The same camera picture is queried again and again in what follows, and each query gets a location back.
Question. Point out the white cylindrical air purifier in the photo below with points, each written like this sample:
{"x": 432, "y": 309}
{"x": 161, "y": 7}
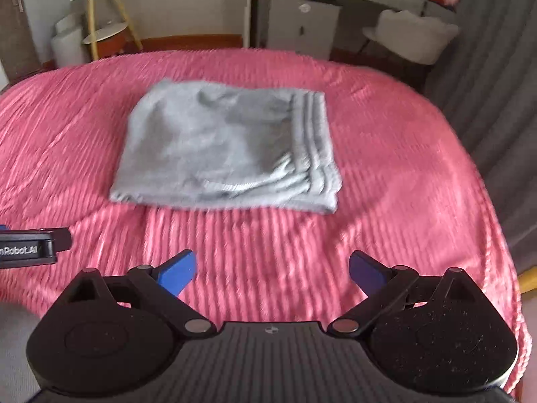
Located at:
{"x": 67, "y": 43}

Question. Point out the grey drawer cabinet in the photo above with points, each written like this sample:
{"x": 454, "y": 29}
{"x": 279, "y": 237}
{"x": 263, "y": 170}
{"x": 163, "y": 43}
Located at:
{"x": 305, "y": 27}

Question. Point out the grey pants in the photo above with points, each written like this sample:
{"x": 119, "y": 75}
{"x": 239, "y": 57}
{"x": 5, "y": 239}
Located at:
{"x": 209, "y": 146}

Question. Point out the wooden tiered side stand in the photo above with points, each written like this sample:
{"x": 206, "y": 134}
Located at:
{"x": 109, "y": 28}

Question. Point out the white tower fan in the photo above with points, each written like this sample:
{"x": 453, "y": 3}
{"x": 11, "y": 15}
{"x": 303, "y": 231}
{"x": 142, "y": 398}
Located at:
{"x": 249, "y": 34}

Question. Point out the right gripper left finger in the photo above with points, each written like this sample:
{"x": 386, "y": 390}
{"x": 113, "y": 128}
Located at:
{"x": 106, "y": 335}

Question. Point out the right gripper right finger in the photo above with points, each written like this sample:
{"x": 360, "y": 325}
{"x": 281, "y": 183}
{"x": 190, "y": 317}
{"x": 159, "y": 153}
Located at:
{"x": 435, "y": 335}

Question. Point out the pink ribbed bedspread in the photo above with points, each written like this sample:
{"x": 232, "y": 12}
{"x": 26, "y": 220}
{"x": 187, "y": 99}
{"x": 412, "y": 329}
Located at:
{"x": 410, "y": 193}

